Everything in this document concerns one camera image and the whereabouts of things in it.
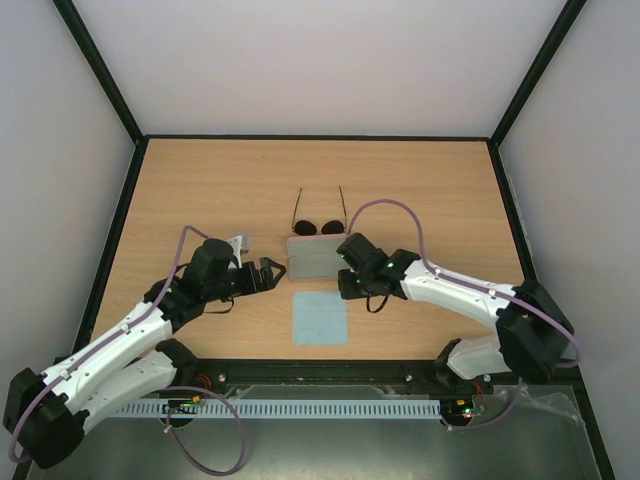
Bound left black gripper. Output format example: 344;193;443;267
205;257;287;302

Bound pink glasses case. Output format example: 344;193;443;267
286;234;349;281

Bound light blue cleaning cloth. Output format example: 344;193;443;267
292;291;349;346

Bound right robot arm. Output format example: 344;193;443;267
336;233;578;392

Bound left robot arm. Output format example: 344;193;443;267
2;237;286;469

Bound black round sunglasses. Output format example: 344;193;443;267
291;186;348;237

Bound left controller circuit board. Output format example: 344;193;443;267
160;395;207;415

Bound controller circuit board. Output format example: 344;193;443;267
160;395;207;415
440;394;487;422

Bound right controller circuit board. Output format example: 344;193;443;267
440;394;487;422

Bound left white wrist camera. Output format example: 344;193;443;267
227;233;251;269

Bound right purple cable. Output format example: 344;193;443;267
347;199;584;432

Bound purple cable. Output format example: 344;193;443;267
347;199;584;432
9;224;247;475

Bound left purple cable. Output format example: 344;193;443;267
9;224;247;475

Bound black aluminium frame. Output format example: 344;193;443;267
54;0;614;479

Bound light blue slotted cable duct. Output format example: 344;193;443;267
111;399;441;420

